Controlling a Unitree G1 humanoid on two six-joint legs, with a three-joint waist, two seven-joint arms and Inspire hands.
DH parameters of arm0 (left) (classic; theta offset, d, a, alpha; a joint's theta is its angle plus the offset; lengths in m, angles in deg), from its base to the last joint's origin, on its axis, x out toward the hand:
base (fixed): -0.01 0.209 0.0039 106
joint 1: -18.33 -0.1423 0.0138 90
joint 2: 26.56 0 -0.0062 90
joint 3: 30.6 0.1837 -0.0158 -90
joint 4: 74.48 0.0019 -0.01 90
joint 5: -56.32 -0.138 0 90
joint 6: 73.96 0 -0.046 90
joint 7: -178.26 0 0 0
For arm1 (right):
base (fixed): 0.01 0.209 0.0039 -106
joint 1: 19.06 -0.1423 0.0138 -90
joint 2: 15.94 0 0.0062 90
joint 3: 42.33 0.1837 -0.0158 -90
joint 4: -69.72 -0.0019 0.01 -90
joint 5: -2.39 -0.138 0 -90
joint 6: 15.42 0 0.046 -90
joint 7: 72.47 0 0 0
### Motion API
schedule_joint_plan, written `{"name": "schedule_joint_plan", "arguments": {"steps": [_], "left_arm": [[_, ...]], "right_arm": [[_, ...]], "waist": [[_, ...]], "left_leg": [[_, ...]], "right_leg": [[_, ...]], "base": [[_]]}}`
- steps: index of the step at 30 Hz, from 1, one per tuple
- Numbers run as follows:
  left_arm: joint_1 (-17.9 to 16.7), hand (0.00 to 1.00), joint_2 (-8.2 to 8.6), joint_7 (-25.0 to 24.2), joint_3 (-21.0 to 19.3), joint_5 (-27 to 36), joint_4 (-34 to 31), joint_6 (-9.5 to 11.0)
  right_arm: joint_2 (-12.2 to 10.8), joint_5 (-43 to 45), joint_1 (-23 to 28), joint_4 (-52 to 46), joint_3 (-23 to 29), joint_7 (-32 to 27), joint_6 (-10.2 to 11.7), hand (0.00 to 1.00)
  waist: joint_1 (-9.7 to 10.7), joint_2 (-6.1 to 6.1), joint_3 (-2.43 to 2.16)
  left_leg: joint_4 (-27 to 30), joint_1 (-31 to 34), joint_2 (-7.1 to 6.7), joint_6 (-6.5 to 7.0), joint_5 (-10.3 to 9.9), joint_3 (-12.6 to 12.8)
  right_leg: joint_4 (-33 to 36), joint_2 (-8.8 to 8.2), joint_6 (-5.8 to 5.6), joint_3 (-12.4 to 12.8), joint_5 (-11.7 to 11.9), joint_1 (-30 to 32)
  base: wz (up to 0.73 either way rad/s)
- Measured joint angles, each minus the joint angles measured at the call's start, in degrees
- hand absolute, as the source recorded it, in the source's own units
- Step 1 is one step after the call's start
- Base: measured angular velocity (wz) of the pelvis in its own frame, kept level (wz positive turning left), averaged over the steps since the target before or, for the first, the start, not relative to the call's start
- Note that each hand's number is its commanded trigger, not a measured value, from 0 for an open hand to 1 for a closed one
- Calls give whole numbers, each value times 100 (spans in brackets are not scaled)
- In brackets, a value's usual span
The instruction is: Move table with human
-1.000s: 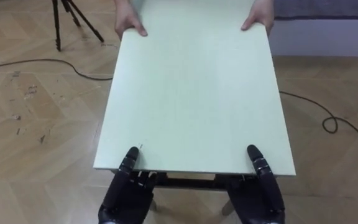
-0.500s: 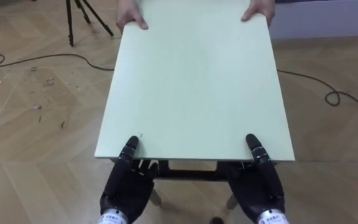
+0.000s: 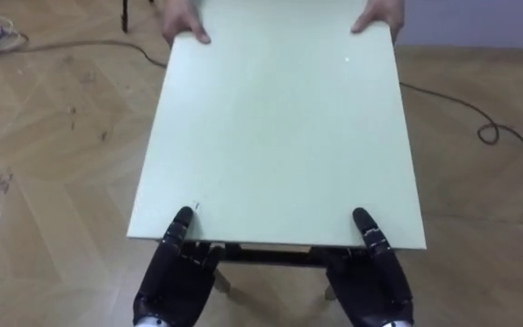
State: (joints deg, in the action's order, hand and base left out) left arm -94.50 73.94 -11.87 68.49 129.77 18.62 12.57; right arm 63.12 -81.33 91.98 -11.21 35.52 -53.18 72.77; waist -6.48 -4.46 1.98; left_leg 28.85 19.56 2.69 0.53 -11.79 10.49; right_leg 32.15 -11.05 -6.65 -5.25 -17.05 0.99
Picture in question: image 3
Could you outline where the white table with black frame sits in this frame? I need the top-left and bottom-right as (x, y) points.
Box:
(125, 0), (428, 302)

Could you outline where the black floor cable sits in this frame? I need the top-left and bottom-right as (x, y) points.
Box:
(0, 39), (523, 187)

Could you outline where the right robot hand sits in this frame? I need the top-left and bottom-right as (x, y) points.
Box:
(324, 207), (415, 327)

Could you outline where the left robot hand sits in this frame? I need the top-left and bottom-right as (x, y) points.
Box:
(132, 206), (224, 327)

